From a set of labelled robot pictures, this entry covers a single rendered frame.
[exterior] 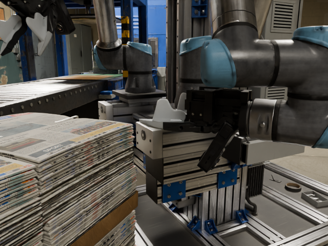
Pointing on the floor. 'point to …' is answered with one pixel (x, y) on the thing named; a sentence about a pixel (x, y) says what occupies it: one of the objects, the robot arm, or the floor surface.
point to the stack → (64, 179)
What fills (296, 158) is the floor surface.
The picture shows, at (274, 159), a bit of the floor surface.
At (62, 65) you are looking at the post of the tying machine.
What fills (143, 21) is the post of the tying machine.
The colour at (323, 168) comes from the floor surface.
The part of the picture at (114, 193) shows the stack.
